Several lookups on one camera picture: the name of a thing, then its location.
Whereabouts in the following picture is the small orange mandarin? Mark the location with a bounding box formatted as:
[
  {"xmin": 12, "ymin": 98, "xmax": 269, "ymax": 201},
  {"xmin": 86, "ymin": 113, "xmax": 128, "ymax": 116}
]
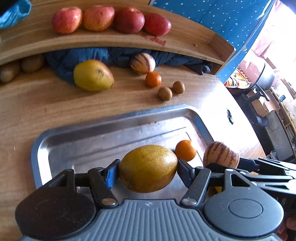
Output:
[{"xmin": 175, "ymin": 140, "xmax": 197, "ymax": 162}]

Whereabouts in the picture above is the striped pepino melon front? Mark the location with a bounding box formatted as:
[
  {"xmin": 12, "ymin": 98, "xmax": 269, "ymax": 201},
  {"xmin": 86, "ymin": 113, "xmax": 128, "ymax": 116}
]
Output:
[{"xmin": 203, "ymin": 141, "xmax": 239, "ymax": 168}]

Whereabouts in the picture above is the striped pepino melon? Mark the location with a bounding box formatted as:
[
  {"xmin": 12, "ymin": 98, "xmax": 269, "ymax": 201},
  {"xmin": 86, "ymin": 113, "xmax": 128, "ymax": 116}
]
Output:
[
  {"xmin": 130, "ymin": 53, "xmax": 156, "ymax": 75},
  {"xmin": 203, "ymin": 141, "xmax": 239, "ymax": 168}
]

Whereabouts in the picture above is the golden brown pear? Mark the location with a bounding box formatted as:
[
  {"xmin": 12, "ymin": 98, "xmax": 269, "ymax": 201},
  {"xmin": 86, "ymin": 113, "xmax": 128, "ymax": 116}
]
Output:
[{"xmin": 119, "ymin": 145, "xmax": 178, "ymax": 193}]

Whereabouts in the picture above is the yellow mango with spot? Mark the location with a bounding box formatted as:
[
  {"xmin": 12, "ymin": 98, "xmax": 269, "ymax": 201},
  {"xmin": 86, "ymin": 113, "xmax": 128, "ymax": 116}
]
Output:
[{"xmin": 73, "ymin": 59, "xmax": 115, "ymax": 91}]

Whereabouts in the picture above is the person's right hand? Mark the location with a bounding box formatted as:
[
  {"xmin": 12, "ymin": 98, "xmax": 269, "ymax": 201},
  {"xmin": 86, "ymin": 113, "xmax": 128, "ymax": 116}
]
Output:
[{"xmin": 276, "ymin": 214, "xmax": 296, "ymax": 241}]

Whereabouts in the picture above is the silver metal tray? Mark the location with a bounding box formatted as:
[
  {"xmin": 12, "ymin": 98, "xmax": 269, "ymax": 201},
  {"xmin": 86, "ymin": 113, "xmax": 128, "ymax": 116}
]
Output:
[{"xmin": 31, "ymin": 105, "xmax": 213, "ymax": 187}]

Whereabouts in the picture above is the black office chair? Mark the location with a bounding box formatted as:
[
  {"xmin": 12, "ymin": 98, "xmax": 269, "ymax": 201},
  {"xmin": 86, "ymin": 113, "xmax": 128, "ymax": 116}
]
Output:
[{"xmin": 227, "ymin": 63, "xmax": 274, "ymax": 128}]

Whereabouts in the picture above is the striped pepino melon back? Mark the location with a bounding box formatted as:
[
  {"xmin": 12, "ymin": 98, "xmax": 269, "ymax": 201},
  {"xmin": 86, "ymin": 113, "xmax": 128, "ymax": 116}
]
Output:
[{"xmin": 130, "ymin": 53, "xmax": 156, "ymax": 75}]

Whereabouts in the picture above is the dark blue padded jacket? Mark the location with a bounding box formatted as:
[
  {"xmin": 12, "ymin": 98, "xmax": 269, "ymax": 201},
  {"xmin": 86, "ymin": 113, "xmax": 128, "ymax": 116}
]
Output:
[{"xmin": 43, "ymin": 47, "xmax": 214, "ymax": 85}]

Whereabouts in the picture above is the brown kiwi right under shelf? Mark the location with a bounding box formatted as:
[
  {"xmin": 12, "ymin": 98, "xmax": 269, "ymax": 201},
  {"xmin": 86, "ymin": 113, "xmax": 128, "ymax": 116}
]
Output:
[{"xmin": 21, "ymin": 54, "xmax": 44, "ymax": 73}]

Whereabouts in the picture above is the brown kiwi under shelf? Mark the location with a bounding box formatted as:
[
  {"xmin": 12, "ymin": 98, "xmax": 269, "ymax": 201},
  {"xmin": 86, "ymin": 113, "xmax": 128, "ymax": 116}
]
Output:
[
  {"xmin": 0, "ymin": 60, "xmax": 21, "ymax": 83},
  {"xmin": 21, "ymin": 54, "xmax": 44, "ymax": 73}
]

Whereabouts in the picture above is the brown kiwi left under shelf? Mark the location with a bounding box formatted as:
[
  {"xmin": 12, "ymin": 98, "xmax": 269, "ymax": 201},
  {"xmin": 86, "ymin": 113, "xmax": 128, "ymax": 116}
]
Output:
[{"xmin": 0, "ymin": 60, "xmax": 21, "ymax": 83}]

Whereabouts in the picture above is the blue dotted fabric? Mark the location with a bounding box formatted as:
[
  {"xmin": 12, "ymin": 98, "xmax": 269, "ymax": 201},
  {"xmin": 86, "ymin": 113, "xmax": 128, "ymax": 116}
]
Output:
[{"xmin": 149, "ymin": 0, "xmax": 275, "ymax": 83}]

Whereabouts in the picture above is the curved wooden shelf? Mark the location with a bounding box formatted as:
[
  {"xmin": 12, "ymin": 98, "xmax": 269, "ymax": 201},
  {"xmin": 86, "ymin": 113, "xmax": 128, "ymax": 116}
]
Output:
[{"xmin": 1, "ymin": 1, "xmax": 235, "ymax": 74}]

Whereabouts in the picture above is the red apple rightmost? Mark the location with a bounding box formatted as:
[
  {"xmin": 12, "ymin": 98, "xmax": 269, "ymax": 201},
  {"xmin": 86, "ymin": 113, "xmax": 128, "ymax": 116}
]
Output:
[{"xmin": 144, "ymin": 13, "xmax": 171, "ymax": 36}]

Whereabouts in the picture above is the pale red apple leftmost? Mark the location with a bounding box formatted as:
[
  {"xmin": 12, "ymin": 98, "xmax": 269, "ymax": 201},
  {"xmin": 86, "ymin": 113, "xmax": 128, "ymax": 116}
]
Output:
[{"xmin": 52, "ymin": 6, "xmax": 83, "ymax": 34}]

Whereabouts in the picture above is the light blue striped cloth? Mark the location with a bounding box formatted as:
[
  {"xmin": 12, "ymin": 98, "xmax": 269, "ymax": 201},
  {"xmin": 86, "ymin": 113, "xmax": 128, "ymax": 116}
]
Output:
[{"xmin": 1, "ymin": 0, "xmax": 33, "ymax": 30}]

